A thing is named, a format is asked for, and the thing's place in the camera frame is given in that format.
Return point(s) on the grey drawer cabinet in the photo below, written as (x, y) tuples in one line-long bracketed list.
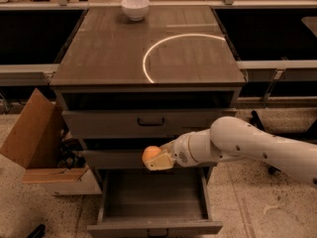
[(176, 58)]

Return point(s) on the white ceramic bowl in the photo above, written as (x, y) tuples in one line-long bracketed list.
[(135, 10)]

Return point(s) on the grey top drawer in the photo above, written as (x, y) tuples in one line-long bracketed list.
[(140, 123)]

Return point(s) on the grey drawer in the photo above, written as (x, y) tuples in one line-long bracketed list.
[(144, 204), (140, 123), (132, 159)]

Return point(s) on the brown cardboard box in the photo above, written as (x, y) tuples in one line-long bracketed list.
[(33, 144)]

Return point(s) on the grey bottom drawer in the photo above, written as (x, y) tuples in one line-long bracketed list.
[(144, 204)]

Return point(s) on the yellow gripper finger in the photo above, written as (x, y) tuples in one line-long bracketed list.
[(161, 162), (168, 146)]

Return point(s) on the black object on floor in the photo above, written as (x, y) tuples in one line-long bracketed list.
[(38, 232)]

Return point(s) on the grey middle drawer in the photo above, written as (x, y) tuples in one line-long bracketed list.
[(132, 159)]

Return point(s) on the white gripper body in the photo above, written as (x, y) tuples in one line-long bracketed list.
[(180, 149)]

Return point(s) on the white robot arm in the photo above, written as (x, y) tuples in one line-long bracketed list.
[(229, 139)]

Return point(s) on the black wheeled stand base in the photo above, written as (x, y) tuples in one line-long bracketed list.
[(293, 128)]

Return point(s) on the orange fruit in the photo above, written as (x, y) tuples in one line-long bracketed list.
[(150, 152)]

